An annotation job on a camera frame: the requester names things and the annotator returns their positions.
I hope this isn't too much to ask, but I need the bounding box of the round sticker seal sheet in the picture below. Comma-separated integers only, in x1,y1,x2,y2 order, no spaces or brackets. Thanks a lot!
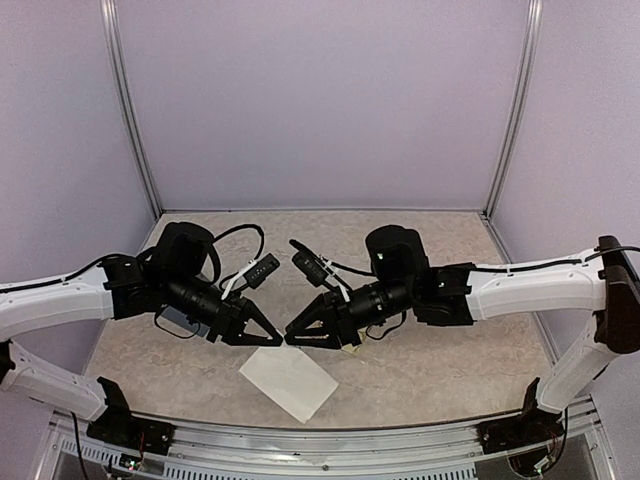
341,329,367,355

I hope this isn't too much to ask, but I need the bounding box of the blue grey envelope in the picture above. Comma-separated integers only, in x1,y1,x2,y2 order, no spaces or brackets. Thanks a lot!
162,307,209,337

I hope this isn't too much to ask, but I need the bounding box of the aluminium corner post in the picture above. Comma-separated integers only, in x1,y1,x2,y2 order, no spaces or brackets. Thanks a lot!
483,0,544,223
99,0,164,220

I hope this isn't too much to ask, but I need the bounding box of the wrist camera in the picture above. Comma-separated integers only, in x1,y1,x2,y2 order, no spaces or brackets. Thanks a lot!
289,239,353,303
222,253,280,300

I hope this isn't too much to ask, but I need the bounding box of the left aluminium corner post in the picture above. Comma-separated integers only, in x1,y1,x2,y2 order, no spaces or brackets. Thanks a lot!
99,0,164,220

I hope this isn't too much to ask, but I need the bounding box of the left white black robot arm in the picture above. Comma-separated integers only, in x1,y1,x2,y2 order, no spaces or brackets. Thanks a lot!
1,222,283,445

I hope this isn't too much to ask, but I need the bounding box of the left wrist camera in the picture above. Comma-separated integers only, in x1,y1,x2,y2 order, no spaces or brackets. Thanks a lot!
222,253,280,300

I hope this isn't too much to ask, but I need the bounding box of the beige lined letter paper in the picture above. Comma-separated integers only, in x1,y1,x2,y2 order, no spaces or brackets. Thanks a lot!
239,346,339,424

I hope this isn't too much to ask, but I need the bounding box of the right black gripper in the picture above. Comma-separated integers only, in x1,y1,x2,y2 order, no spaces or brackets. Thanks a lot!
283,280,415,351

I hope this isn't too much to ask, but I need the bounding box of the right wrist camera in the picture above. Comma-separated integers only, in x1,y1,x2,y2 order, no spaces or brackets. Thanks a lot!
289,239,353,303

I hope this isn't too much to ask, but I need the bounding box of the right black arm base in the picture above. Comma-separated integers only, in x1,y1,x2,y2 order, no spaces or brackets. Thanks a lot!
477,378,566,454

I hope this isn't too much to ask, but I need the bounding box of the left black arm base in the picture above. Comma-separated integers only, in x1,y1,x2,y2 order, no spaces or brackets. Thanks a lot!
87,377,175,456

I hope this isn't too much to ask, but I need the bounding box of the right aluminium corner post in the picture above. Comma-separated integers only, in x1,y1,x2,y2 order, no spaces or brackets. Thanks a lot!
483,0,544,223

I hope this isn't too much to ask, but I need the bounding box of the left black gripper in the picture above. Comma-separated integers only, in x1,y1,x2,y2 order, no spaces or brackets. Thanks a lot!
164,270,282,346

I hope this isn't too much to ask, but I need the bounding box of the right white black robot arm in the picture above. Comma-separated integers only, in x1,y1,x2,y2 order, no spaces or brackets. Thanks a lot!
285,225,639,444

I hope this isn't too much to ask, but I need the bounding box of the front aluminium frame rail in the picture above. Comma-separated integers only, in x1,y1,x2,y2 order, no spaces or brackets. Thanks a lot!
29,394,619,480

